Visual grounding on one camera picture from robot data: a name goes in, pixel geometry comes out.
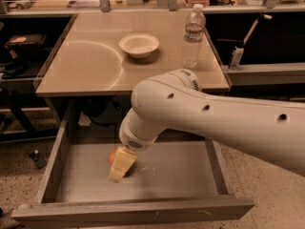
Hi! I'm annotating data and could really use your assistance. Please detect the grey counter cabinet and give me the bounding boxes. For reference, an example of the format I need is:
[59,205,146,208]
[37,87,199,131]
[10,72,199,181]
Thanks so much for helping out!
[32,10,233,126]

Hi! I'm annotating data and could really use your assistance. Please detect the white bottle with nozzle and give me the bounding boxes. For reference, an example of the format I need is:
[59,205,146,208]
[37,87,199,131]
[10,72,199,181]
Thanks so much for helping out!
[228,13,273,70]

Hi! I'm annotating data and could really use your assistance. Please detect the clear plastic water bottle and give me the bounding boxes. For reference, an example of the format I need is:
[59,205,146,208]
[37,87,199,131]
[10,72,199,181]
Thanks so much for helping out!
[182,4,206,69]

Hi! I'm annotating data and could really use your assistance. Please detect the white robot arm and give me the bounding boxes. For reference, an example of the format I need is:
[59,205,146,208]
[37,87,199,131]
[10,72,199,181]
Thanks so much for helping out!
[109,69,305,182]

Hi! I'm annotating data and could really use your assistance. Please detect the orange fruit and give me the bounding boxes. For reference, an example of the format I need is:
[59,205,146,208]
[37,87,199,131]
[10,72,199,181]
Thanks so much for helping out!
[109,147,118,165]

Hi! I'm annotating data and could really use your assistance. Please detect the open grey drawer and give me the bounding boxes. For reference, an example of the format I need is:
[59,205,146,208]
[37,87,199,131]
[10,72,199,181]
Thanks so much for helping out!
[12,102,254,229]

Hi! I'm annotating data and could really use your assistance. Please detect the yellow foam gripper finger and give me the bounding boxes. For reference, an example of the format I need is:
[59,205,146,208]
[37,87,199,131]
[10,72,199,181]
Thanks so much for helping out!
[108,146,137,182]

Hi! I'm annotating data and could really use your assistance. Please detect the small dark floor object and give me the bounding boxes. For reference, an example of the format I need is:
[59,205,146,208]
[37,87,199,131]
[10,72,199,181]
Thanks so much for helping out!
[29,150,47,169]

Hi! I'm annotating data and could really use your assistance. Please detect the white bowl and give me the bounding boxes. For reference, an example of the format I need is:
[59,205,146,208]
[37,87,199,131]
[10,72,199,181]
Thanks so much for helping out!
[119,33,159,59]

